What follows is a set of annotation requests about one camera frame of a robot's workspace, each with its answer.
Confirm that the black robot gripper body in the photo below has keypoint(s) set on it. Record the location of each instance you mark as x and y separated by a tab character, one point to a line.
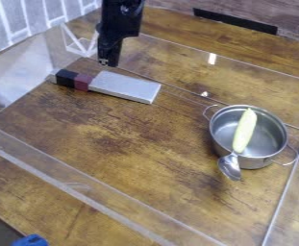
121	20

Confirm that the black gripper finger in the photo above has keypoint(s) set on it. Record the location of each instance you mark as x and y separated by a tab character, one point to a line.
109	51

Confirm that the silver metal pot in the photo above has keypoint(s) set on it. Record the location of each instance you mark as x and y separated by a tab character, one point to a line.
269	139

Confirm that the black wall strip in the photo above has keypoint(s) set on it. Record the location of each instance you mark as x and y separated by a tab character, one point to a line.
237	21

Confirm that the grey block with coloured end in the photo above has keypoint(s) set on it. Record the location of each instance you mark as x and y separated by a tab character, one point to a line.
109	83

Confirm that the blue object at corner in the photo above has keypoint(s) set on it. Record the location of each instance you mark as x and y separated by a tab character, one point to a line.
31	240

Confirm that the yellow handled metal spoon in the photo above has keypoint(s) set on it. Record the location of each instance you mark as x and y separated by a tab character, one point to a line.
228	164

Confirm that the clear acrylic triangle stand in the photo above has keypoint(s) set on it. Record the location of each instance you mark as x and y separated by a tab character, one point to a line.
79	45

